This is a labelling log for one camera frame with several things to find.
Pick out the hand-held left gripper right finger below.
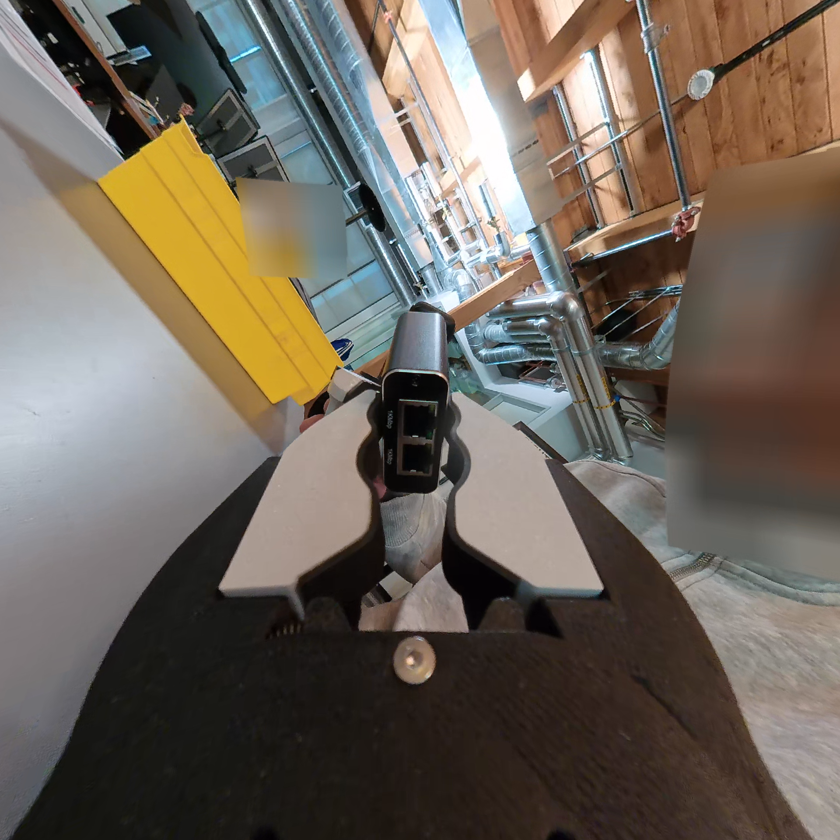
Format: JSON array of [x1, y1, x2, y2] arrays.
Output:
[[443, 392, 605, 624]]

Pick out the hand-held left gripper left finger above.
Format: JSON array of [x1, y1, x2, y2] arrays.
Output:
[[218, 392, 385, 624]]

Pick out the black ethernet adapter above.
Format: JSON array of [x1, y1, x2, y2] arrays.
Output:
[[381, 302, 458, 494]]

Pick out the yellow plastic bin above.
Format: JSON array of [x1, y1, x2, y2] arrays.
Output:
[[98, 118, 345, 406]]

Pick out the person's right forearm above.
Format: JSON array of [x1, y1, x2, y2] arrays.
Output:
[[381, 492, 450, 588]]

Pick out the grey desk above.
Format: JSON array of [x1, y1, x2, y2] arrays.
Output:
[[0, 46, 309, 840]]

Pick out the silver insulated pipes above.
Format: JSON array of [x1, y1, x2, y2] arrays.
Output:
[[472, 289, 683, 460]]

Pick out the black round fixture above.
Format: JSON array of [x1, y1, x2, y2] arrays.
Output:
[[348, 184, 388, 231]]

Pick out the black framed case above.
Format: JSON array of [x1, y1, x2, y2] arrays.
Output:
[[217, 134, 290, 185], [197, 88, 260, 142]]

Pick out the long wooden table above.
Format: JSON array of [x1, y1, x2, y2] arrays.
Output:
[[52, 0, 161, 142]]

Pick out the printed paper sheet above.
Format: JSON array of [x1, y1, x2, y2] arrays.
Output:
[[0, 0, 126, 161]]

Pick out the wooden post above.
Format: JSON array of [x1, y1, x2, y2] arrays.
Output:
[[453, 262, 546, 329]]

